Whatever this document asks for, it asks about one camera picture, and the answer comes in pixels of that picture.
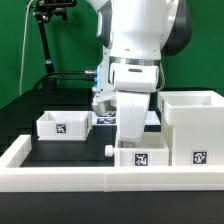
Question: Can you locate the white U-shaped border frame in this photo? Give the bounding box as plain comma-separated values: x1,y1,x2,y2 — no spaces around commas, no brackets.
0,135,224,192

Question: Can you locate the white front drawer tray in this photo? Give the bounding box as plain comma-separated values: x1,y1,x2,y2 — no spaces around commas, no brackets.
105,132,169,167

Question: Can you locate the black camera stand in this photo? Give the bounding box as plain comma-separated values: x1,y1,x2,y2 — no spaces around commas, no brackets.
34,0,77,90

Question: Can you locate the white rear drawer tray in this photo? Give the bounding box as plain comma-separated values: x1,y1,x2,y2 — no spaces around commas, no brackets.
36,111,92,141

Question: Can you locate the white marker tag plate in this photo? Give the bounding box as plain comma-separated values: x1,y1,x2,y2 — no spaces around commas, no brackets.
92,111,160,126

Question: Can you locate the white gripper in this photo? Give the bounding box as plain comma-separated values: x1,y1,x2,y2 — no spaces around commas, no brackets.
117,91,150,143

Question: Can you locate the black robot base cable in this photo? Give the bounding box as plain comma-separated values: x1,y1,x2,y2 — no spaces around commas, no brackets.
32,69,99,91

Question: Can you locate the white drawer tray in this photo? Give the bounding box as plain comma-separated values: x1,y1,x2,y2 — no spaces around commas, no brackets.
36,111,92,141
105,132,169,167

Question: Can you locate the white drawer cabinet box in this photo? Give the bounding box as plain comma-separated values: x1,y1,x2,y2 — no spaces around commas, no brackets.
157,91,224,166

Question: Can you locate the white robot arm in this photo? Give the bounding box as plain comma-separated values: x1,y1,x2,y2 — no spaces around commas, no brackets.
87,0,192,142

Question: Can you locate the white hanging cable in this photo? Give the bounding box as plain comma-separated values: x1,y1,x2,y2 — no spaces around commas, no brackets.
18,0,36,96

